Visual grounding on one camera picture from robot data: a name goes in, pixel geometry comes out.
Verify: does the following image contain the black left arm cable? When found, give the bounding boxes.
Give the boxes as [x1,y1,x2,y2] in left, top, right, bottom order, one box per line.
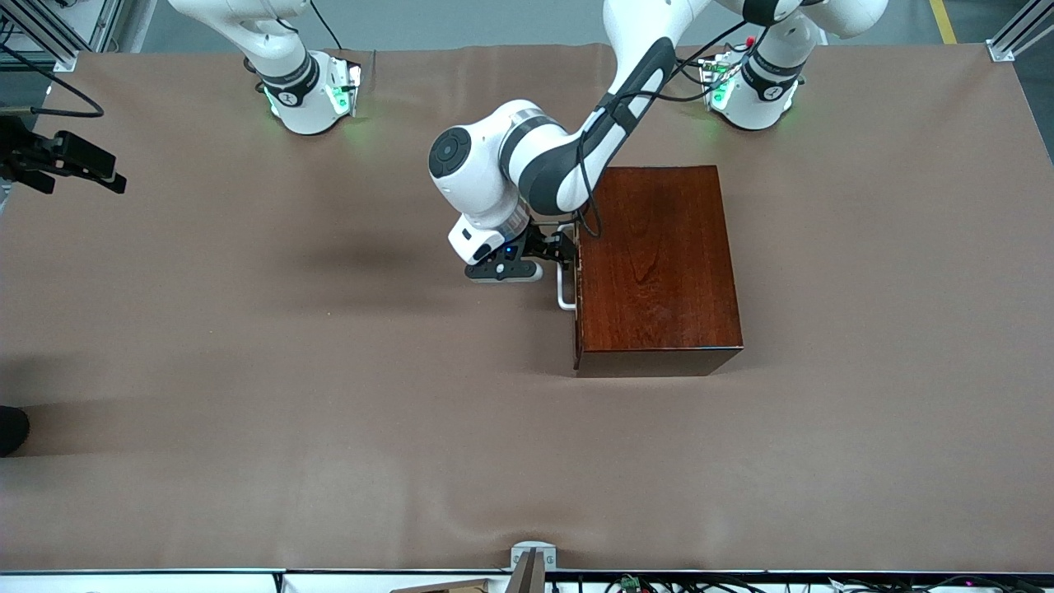
[574,21,771,240]

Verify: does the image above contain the aluminium frame post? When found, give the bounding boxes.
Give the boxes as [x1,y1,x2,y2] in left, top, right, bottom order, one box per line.
[986,0,1054,63]
[0,0,124,73]

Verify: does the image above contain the black base cable bundle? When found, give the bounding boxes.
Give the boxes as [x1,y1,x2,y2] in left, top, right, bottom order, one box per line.
[671,56,724,104]

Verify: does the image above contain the grey metal bracket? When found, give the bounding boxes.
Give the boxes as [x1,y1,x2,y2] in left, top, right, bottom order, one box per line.
[504,541,557,593]

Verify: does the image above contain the dark brown wooden cabinet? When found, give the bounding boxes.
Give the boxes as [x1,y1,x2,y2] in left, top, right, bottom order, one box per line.
[572,165,744,378]

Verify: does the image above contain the brown cardboard piece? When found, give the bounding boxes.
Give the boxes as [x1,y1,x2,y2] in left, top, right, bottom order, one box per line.
[391,578,495,593]

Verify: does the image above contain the black round object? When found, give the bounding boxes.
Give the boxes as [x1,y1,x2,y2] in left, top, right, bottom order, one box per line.
[0,405,30,457]

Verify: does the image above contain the brown table cloth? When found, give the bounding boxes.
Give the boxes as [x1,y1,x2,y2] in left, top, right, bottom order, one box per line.
[0,43,1054,573]

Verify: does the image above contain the light wood drawer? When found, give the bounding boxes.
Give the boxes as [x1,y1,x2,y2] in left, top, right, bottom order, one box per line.
[557,222,584,368]

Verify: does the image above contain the thin black cable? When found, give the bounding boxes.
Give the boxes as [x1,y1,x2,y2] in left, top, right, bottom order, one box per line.
[309,0,343,52]

